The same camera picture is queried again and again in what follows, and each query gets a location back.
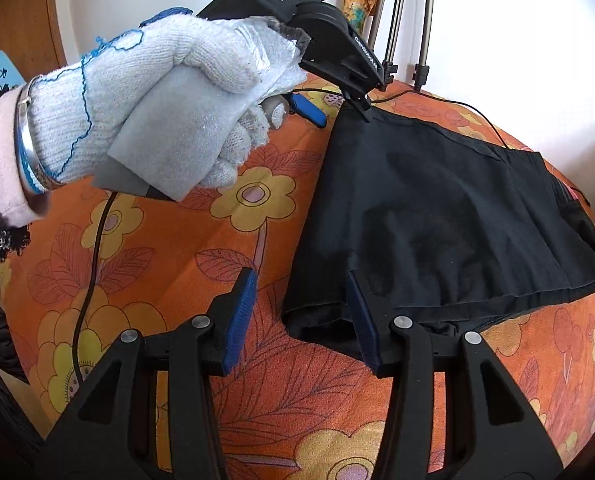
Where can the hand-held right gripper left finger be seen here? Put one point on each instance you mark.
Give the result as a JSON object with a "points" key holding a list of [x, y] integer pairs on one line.
{"points": [[240, 320]]}

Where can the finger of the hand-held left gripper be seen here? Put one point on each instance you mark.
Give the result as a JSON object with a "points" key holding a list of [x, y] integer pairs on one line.
{"points": [[310, 109], [361, 105]]}

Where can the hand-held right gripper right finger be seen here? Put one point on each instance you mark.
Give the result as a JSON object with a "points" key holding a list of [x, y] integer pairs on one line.
{"points": [[365, 330]]}

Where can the black pants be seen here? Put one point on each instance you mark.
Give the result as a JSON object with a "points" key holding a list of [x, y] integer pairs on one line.
{"points": [[427, 210]]}

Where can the metal tripod leg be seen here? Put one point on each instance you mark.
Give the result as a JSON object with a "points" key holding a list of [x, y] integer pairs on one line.
{"points": [[380, 35], [400, 10], [426, 20]]}

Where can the wooden panel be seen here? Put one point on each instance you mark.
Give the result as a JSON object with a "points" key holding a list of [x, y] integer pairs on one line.
{"points": [[22, 10]]}

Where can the person's left hand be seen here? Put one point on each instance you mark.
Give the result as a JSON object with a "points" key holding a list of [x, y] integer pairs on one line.
{"points": [[127, 75]]}

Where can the person's left forearm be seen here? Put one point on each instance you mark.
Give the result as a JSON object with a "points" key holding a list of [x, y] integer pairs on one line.
{"points": [[0, 170]]}

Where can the orange floral bedsheet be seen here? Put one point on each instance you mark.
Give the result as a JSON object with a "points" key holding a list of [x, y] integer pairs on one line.
{"points": [[152, 260]]}

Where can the silver bangle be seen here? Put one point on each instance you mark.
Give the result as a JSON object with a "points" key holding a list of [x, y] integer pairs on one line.
{"points": [[25, 130]]}

